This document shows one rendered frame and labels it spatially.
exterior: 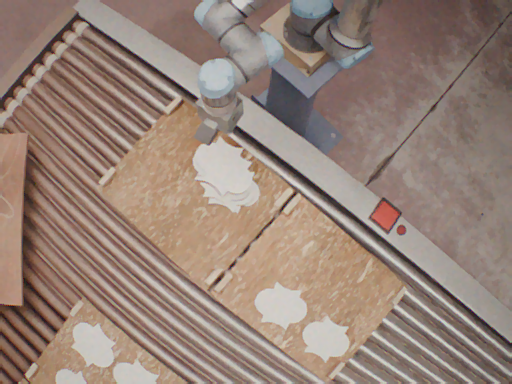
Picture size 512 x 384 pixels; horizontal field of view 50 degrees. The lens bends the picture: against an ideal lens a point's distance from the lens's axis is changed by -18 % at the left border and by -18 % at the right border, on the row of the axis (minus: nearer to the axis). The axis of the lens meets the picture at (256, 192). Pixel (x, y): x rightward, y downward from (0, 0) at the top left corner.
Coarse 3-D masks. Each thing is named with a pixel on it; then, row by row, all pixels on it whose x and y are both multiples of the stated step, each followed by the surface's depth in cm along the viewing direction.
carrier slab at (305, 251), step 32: (288, 224) 172; (320, 224) 172; (256, 256) 169; (288, 256) 170; (320, 256) 170; (352, 256) 170; (224, 288) 167; (256, 288) 167; (288, 288) 168; (320, 288) 168; (352, 288) 168; (384, 288) 169; (256, 320) 165; (320, 320) 166; (352, 320) 166; (288, 352) 163; (352, 352) 164
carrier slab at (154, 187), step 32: (160, 128) 177; (192, 128) 177; (128, 160) 174; (160, 160) 174; (192, 160) 175; (256, 160) 176; (128, 192) 172; (160, 192) 172; (192, 192) 173; (160, 224) 170; (192, 224) 170; (224, 224) 171; (256, 224) 171; (192, 256) 168; (224, 256) 169
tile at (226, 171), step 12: (216, 156) 167; (228, 156) 167; (204, 168) 166; (216, 168) 166; (228, 168) 166; (240, 168) 166; (204, 180) 165; (216, 180) 165; (228, 180) 165; (240, 180) 165; (240, 192) 165
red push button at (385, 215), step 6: (384, 204) 175; (378, 210) 175; (384, 210) 175; (390, 210) 175; (378, 216) 174; (384, 216) 174; (390, 216) 174; (396, 216) 175; (378, 222) 174; (384, 222) 174; (390, 222) 174
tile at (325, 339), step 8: (328, 320) 165; (312, 328) 164; (320, 328) 164; (328, 328) 164; (336, 328) 164; (344, 328) 164; (304, 336) 163; (312, 336) 163; (320, 336) 163; (328, 336) 163; (336, 336) 163; (344, 336) 164; (312, 344) 163; (320, 344) 163; (328, 344) 163; (336, 344) 163; (344, 344) 163; (312, 352) 162; (320, 352) 162; (328, 352) 162; (336, 352) 162; (344, 352) 162
